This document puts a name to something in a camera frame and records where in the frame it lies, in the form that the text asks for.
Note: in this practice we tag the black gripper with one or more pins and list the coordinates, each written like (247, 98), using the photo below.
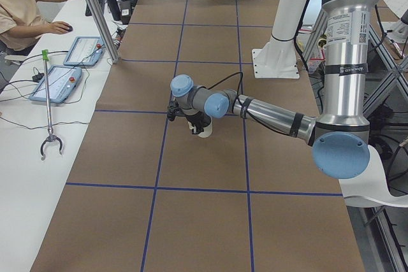
(195, 123)

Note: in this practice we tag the white ceramic mug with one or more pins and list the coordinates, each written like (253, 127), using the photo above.
(207, 131)

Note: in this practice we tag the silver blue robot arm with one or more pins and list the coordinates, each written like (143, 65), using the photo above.
(338, 137)

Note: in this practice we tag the far blue teach pendant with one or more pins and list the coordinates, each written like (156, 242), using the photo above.
(85, 51)

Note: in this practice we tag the blue teach pendant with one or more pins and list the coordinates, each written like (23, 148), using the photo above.
(85, 51)
(62, 81)

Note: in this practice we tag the black box with label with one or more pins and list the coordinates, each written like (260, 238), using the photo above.
(125, 12)

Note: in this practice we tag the near blue teach pendant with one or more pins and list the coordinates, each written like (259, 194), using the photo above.
(62, 81)

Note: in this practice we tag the black insulated bottle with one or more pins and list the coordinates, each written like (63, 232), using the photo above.
(114, 9)

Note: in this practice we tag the silver reacher grabber tool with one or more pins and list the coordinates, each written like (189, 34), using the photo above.
(51, 136)

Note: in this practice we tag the person in beige shirt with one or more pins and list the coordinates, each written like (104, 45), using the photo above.
(22, 25)

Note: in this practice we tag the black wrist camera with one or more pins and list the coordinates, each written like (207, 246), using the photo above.
(173, 110)

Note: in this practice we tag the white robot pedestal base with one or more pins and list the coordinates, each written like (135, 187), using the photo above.
(277, 59)

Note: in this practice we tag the aluminium frame post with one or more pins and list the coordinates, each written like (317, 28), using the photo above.
(103, 29)

